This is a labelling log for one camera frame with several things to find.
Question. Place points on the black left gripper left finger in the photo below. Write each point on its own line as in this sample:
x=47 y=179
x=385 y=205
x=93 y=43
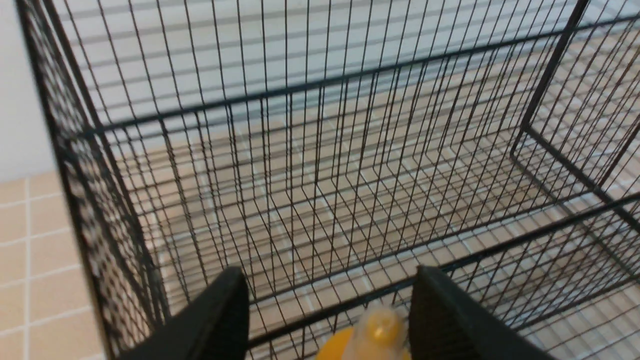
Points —
x=215 y=326

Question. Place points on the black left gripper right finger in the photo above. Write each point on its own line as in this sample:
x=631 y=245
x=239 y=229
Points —
x=445 y=323

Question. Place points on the red sauce bottle yellow cap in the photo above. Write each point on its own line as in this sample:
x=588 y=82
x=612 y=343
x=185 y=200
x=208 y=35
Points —
x=379 y=334

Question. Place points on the black wire mesh rack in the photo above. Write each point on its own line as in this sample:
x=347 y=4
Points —
x=324 y=149

